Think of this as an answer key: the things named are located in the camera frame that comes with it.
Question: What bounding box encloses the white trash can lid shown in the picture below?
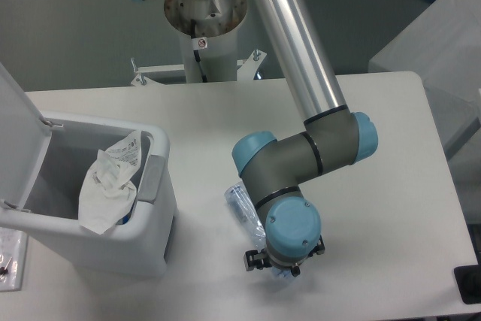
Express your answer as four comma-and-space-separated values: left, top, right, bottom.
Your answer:
1, 67, 51, 208

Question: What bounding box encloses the trash inside the can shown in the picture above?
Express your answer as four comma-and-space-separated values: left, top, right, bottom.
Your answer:
116, 207, 133, 226

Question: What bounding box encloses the clear bag with screws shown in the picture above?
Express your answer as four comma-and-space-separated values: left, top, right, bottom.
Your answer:
1, 227, 29, 292

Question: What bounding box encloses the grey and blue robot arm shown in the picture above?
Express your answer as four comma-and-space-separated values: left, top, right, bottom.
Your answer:
135, 0, 378, 277

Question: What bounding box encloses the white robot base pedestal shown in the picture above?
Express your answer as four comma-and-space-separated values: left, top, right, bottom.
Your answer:
131, 0, 267, 86

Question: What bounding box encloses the crushed clear plastic bottle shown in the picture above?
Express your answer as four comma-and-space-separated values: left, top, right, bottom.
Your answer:
222, 181, 295, 283

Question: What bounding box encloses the white paper wrapper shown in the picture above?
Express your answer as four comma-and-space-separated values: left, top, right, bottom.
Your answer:
78, 130, 142, 235

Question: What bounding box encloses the white side table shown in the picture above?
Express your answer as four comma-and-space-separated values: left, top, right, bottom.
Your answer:
368, 0, 480, 159

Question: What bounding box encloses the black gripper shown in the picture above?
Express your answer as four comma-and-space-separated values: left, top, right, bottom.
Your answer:
244, 236, 325, 278

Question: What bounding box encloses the white plastic trash can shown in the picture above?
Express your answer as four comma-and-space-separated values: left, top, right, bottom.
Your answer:
1, 111, 177, 277

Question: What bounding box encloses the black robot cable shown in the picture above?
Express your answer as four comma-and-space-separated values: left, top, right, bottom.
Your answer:
190, 19, 209, 83

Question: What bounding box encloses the black device at table edge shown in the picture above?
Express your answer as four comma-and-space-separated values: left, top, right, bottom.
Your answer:
454, 265, 480, 304

